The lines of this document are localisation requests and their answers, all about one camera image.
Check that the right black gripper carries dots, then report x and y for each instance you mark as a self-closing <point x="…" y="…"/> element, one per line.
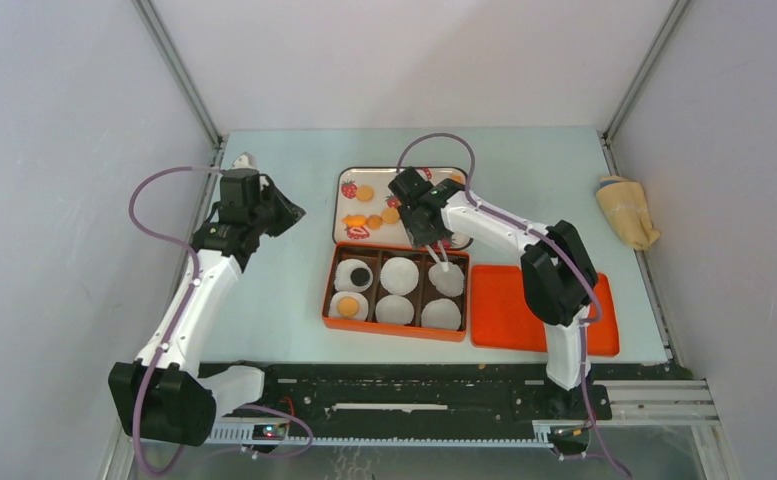
<point x="418" y="238"/>

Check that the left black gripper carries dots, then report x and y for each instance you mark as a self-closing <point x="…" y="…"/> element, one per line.
<point x="290" y="214"/>

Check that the orange cookie box with dividers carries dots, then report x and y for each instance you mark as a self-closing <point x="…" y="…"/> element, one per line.
<point x="375" y="256"/>

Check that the black sandwich cookie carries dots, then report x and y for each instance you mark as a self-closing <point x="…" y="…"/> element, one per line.
<point x="361" y="277"/>

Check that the strawberry print serving tray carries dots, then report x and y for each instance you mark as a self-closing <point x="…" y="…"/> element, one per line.
<point x="346" y="204"/>

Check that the round tan biscuit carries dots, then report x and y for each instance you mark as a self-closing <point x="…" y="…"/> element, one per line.
<point x="390" y="215"/>
<point x="348" y="307"/>
<point x="374" y="222"/>
<point x="364" y="193"/>

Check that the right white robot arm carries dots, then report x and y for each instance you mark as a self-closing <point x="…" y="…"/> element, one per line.
<point x="558" y="276"/>

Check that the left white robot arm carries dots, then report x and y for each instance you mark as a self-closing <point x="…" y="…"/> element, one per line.
<point x="161" y="395"/>

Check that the white paper cupcake liner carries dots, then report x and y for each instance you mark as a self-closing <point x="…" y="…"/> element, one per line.
<point x="442" y="314"/>
<point x="341" y="280"/>
<point x="447" y="278"/>
<point x="399" y="276"/>
<point x="363" y="302"/>
<point x="394" y="310"/>

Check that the orange box lid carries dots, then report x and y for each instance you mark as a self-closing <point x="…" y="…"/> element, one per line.
<point x="500" y="318"/>

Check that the beige cloth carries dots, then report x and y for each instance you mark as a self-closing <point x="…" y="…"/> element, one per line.
<point x="624" y="205"/>

